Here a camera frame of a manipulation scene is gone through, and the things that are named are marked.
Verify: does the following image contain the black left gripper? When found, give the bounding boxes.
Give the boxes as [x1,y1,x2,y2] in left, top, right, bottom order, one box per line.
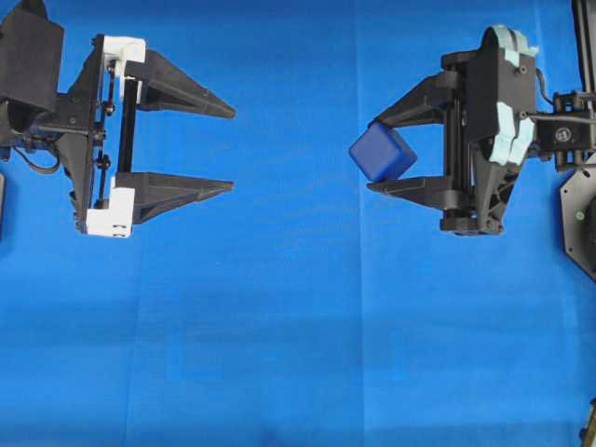
[39,34,236,237]

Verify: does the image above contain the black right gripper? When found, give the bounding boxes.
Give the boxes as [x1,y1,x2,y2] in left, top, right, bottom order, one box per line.
[367,50,517,236]

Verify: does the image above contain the blue cube block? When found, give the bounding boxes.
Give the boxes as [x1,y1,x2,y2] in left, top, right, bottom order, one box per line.
[348,122,417,183]

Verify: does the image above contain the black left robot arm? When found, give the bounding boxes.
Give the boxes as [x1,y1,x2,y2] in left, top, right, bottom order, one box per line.
[1,34,236,238]

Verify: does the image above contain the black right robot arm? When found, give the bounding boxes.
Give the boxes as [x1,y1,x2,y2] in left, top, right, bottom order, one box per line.
[349,48,595,236]

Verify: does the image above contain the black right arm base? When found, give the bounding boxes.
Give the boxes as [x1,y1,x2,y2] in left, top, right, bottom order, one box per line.
[560,154,595,280]

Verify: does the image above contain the black box at left edge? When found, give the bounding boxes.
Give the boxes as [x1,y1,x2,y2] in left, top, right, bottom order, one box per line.
[0,172,7,238]

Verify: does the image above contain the blue table cloth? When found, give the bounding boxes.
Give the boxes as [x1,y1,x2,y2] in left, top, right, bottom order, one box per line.
[1,1,595,446]

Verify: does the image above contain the yellow-black object bottom right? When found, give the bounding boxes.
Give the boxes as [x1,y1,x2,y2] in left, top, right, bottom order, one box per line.
[579,398,596,447]

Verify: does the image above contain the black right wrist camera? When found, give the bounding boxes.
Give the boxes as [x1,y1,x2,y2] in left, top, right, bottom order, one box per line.
[466,25,539,166]

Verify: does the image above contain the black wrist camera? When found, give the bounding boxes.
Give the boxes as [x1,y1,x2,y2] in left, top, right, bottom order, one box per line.
[466,25,539,166]
[0,0,65,141]

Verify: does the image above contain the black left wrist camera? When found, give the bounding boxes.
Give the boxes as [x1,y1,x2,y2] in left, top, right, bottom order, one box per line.
[0,0,65,141]

